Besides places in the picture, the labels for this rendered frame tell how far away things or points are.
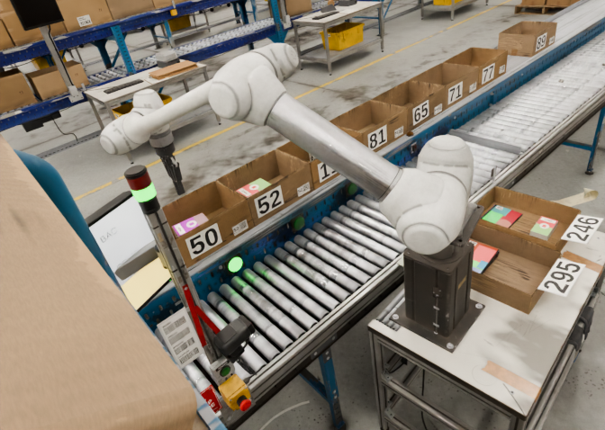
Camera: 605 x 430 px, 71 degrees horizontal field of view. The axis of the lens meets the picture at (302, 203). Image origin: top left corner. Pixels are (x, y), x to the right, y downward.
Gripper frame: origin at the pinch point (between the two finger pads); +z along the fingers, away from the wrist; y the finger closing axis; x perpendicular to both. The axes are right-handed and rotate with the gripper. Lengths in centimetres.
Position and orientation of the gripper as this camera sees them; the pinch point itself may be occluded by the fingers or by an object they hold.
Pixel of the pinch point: (178, 186)
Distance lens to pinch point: 184.5
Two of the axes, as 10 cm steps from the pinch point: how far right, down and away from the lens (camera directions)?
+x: -7.4, 4.7, -4.8
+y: -6.6, -3.6, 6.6
